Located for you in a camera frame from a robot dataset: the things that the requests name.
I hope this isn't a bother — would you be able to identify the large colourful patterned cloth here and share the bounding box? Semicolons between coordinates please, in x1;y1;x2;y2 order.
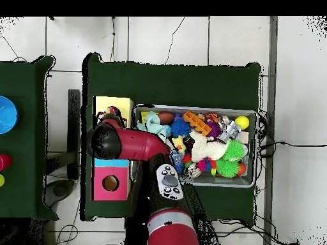
96;105;128;128

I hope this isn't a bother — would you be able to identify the wooden box with three holes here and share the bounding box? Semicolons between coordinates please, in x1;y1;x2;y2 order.
91;96;134;202

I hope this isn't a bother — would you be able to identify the mint green cloth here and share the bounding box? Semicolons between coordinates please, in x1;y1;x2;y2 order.
136;110;172;142

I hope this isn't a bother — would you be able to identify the yellow plush duck toy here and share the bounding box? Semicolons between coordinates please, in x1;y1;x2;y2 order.
171;135;187;154

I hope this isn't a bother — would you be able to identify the blue spiky rubber ball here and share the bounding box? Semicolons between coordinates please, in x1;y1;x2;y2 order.
170;117;192;138

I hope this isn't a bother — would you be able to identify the orange plastic compartment tray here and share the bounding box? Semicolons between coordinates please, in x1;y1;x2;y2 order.
183;110;213;137

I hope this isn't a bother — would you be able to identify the cream fluffy cloth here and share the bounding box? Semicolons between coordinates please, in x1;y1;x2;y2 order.
188;130;229;163

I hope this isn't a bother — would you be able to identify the dark green tablecloth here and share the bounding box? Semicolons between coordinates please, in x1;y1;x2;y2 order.
0;55;58;221
81;52;262;225

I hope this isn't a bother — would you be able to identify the silver toy robot figure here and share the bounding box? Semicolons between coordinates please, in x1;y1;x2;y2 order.
217;119;242;144

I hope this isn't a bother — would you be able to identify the green spiky rubber ball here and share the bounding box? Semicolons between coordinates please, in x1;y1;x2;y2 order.
223;139;246;161

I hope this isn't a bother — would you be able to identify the yellow ball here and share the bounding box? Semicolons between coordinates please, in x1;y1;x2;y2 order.
234;115;250;130

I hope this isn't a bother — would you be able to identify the blue bowl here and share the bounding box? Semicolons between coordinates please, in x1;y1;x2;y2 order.
0;95;19;135

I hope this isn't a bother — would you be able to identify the red cup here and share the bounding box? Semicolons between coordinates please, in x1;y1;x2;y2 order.
0;153;13;172

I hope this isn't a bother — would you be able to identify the wire mesh bin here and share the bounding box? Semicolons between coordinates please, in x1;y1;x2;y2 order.
128;103;259;188

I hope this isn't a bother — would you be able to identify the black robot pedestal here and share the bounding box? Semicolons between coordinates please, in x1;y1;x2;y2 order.
124;218;220;245

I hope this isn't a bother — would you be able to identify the black cable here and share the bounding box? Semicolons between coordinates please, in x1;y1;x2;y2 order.
257;140;327;158

